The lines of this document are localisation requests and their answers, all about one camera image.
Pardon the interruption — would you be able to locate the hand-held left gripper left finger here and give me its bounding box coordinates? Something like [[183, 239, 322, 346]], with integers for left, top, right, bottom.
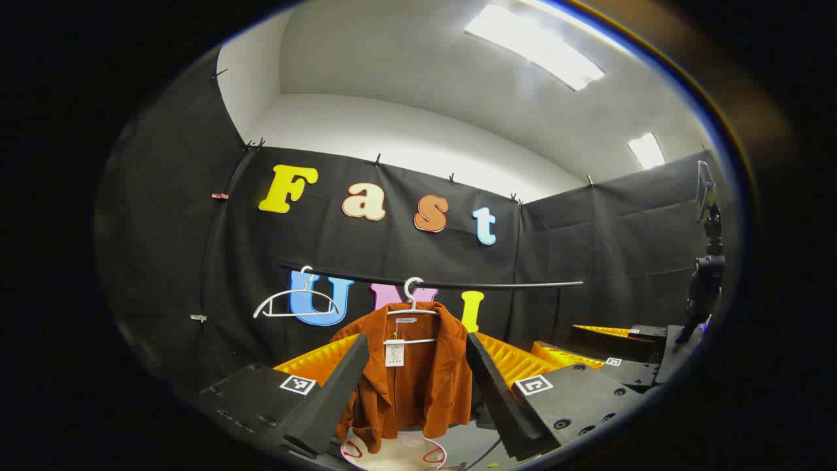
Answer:
[[196, 334, 371, 457]]

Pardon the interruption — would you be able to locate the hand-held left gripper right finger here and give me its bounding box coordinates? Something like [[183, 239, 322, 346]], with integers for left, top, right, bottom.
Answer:
[[466, 331, 643, 462]]

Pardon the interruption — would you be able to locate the orange corduroy jacket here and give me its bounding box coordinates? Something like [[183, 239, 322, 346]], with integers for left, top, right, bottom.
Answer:
[[330, 301, 475, 454]]

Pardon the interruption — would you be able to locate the white laundry hamper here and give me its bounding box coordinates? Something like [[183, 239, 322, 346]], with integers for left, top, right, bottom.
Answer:
[[340, 432, 449, 471]]

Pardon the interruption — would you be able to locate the white plastic hanger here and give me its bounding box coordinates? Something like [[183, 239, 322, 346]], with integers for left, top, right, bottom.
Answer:
[[386, 277, 440, 345], [253, 265, 341, 320]]

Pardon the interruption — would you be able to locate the small ceiling light panel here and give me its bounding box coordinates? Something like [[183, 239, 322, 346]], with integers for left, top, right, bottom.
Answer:
[[628, 133, 667, 170]]

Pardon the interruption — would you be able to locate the black backdrop cloth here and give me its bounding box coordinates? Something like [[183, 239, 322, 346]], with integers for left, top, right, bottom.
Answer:
[[95, 49, 743, 419]]

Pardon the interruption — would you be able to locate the large ceiling light panel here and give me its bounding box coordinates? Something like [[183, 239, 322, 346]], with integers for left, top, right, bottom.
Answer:
[[464, 3, 606, 92]]

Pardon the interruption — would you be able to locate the black clothes rail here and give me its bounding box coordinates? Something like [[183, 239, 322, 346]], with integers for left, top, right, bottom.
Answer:
[[278, 260, 585, 290]]

